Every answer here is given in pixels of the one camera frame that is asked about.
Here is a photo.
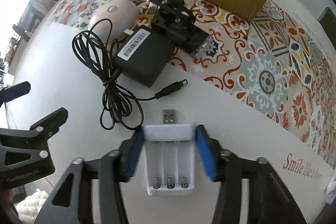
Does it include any pink round antler night light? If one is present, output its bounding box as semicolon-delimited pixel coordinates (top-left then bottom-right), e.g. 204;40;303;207
88;0;150;44

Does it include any black power adapter with cable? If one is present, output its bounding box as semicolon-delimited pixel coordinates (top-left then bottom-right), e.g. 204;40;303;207
72;26;188;130

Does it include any patterned tile table mat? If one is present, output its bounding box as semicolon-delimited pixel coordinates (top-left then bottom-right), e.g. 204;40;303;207
170;0;335;167

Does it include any white battery charger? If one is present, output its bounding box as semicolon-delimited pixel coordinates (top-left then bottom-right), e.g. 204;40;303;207
144;109;195;197

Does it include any dark dining chair right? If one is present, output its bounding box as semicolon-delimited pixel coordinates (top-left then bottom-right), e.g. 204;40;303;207
318;7;336;44

